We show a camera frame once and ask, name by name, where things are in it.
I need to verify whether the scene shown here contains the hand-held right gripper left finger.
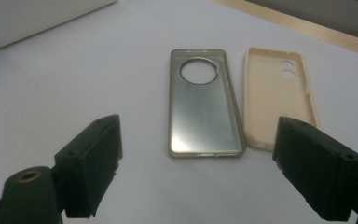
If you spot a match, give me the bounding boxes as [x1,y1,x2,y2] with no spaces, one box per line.
[54,114,124,218]

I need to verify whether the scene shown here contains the white table cover sheet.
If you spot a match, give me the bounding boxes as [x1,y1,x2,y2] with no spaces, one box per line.
[0,0,358,224]

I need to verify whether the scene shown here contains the wooden table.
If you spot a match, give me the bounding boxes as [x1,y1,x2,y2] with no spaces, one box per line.
[213,0,358,59]

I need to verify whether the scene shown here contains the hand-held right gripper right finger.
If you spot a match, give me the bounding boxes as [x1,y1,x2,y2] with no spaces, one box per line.
[272,116,358,222]

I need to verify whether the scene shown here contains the beige phone case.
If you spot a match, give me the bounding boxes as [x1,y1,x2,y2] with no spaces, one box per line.
[242,46,322,152]

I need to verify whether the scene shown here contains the white plastic storage bin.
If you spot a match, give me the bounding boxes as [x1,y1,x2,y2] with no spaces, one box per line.
[0,0,117,55]

